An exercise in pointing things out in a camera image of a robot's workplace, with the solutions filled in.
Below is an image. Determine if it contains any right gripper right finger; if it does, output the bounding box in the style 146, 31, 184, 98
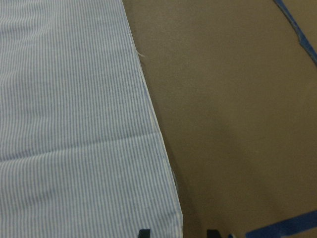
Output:
207, 229, 220, 238

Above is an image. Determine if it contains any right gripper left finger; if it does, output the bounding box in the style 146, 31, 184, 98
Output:
138, 229, 151, 238

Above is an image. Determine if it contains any light blue striped shirt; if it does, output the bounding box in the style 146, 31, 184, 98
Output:
0, 0, 183, 238

